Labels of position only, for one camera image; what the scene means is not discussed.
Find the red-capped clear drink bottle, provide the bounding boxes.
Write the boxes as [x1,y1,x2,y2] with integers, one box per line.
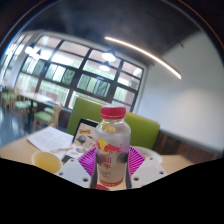
[94,105,132,188]

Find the black-framed window wall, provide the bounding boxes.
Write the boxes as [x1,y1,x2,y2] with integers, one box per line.
[0,31,146,113]

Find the small dark box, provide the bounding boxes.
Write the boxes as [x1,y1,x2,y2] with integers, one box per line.
[61,154,74,164]

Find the cream mug with yellow handle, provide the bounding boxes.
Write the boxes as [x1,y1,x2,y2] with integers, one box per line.
[31,151,64,175]

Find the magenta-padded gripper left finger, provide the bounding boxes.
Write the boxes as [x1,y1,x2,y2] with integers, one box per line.
[54,147,99,189]

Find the light wooden dining table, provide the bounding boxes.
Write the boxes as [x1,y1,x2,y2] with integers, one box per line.
[18,91,54,128]

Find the green upholstered bench seat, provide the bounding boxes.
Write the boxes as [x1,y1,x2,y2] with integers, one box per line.
[66,96,161,150]

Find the long curved strip light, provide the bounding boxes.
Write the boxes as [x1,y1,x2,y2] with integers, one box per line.
[104,36,183,80]

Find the black pendant ceiling lamps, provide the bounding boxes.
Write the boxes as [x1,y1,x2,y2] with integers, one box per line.
[24,43,118,73]

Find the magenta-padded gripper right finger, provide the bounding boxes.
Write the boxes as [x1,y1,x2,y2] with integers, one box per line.
[125,145,168,189]

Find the white paper sheets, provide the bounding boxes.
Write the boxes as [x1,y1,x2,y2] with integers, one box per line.
[27,125,75,156]

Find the wooden chairs with green seats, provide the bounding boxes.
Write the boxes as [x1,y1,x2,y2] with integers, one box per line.
[0,87,63,133]

